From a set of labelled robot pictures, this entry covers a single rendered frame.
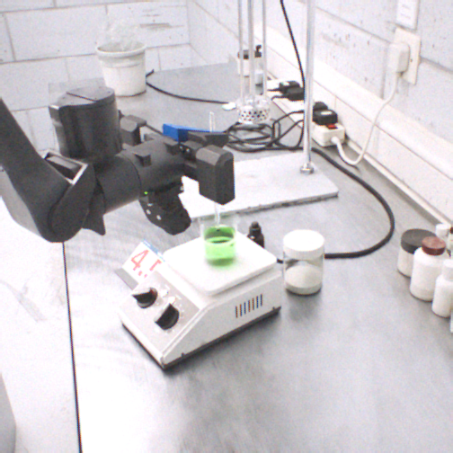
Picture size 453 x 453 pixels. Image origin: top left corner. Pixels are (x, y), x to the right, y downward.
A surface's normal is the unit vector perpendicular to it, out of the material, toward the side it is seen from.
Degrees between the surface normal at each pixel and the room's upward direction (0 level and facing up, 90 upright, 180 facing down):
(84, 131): 88
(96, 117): 87
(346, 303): 0
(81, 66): 90
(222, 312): 90
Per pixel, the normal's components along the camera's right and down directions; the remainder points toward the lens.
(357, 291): -0.04, -0.86
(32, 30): 0.27, 0.48
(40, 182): 0.45, -0.10
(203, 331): 0.58, 0.40
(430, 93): -0.96, 0.18
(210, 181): -0.71, 0.38
